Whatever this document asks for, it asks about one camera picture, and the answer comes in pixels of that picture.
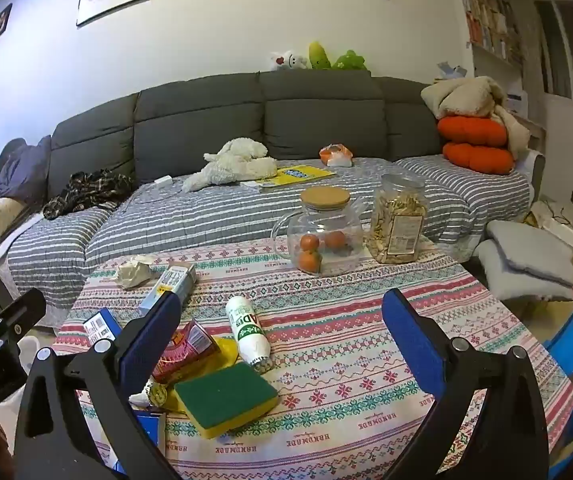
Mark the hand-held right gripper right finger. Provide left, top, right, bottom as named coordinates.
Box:
left=381, top=288, right=550, bottom=480

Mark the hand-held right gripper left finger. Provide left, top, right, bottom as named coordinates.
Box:
left=14, top=290, right=187, bottom=480

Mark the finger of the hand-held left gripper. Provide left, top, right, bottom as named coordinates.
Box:
left=0, top=288, right=47, bottom=368

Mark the white round bin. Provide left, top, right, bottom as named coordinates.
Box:
left=19, top=335, right=43, bottom=376

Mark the red snack packet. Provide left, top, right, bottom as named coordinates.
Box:
left=151, top=319, right=222, bottom=385

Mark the white and gold foil wrapper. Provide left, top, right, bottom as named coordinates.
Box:
left=129, top=377, right=170, bottom=408

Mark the blue box with white label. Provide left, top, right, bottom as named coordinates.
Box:
left=83, top=308, right=123, bottom=351

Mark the brown and blue carton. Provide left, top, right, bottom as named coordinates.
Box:
left=138, top=262, right=197, bottom=318

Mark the plastic wrapper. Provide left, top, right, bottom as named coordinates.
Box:
left=116, top=255, right=160, bottom=289

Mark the yellow wrapper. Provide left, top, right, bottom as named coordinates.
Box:
left=164, top=337, right=240, bottom=413

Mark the blue snack packet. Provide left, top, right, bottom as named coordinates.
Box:
left=134, top=411, right=167, bottom=463

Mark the green and yellow sponge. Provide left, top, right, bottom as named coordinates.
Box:
left=174, top=362, right=280, bottom=440

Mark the white bottle with green label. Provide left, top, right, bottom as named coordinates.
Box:
left=225, top=296, right=272, bottom=375

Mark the grey floor cushion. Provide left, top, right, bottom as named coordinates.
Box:
left=474, top=240, right=573, bottom=303
left=487, top=220, right=573, bottom=281

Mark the purple grey cloth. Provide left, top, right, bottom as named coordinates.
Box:
left=0, top=135, right=52, bottom=203

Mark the grey striped blanket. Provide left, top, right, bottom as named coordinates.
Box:
left=6, top=155, right=532, bottom=331

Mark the glass jar with wooden lid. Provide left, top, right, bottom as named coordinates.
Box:
left=271, top=186, right=367, bottom=277

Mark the dark plaid shirt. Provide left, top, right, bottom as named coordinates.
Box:
left=41, top=170, right=134, bottom=221

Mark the orange cushion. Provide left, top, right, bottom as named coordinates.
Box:
left=437, top=116, right=509, bottom=148
left=441, top=142, right=515, bottom=175

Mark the orange plastic bag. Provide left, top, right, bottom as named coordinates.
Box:
left=319, top=143, right=353, bottom=167

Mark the yellow book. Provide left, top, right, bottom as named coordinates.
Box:
left=259, top=164, right=337, bottom=192

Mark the white plush dog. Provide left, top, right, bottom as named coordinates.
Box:
left=181, top=137, right=278, bottom=193

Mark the grey sofa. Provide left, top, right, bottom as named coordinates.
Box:
left=0, top=70, right=547, bottom=311

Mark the beige fleece blanket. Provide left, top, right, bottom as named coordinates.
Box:
left=421, top=76, right=530, bottom=161

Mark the green plush toy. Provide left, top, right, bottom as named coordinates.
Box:
left=331, top=50, right=370, bottom=72

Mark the yellow green plush corn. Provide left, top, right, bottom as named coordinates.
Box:
left=309, top=41, right=335, bottom=71

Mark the white bookshelf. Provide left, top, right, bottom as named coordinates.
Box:
left=439, top=0, right=550, bottom=136

